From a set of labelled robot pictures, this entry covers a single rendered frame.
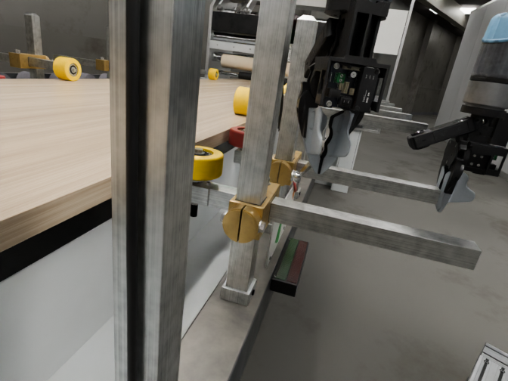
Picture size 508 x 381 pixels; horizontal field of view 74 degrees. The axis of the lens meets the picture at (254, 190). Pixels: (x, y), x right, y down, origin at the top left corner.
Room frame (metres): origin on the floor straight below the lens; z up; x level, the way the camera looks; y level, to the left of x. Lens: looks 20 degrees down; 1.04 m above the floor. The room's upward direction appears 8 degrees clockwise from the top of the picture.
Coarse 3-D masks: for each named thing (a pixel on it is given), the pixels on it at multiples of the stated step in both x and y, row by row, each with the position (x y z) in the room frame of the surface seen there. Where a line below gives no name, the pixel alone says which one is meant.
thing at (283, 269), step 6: (294, 240) 0.65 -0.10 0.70; (288, 246) 0.62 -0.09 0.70; (294, 246) 0.62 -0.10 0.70; (288, 252) 0.59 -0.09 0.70; (294, 252) 0.60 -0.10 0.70; (288, 258) 0.57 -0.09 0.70; (282, 264) 0.55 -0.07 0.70; (288, 264) 0.55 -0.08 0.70; (282, 270) 0.53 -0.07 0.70; (288, 270) 0.53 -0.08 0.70; (282, 276) 0.51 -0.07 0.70
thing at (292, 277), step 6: (300, 240) 0.65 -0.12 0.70; (300, 246) 0.62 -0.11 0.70; (306, 246) 0.63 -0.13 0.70; (300, 252) 0.60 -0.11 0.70; (294, 258) 0.57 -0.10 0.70; (300, 258) 0.58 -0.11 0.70; (294, 264) 0.55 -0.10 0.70; (300, 264) 0.56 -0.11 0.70; (294, 270) 0.53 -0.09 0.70; (288, 276) 0.51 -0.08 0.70; (294, 276) 0.51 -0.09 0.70; (294, 282) 0.49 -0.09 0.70
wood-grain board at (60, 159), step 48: (0, 96) 0.77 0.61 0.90; (48, 96) 0.86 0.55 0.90; (96, 96) 0.97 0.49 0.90; (0, 144) 0.42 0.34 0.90; (48, 144) 0.45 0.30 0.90; (96, 144) 0.49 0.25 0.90; (0, 192) 0.28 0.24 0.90; (48, 192) 0.30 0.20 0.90; (96, 192) 0.34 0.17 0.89; (0, 240) 0.23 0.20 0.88
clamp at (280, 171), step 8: (296, 152) 0.76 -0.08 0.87; (272, 160) 0.67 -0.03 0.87; (280, 160) 0.66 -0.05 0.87; (296, 160) 0.69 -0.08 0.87; (272, 168) 0.65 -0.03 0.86; (280, 168) 0.64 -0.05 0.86; (288, 168) 0.64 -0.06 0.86; (272, 176) 0.65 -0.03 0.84; (280, 176) 0.64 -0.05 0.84; (288, 176) 0.64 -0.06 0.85; (280, 184) 0.64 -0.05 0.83; (288, 184) 0.66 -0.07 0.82
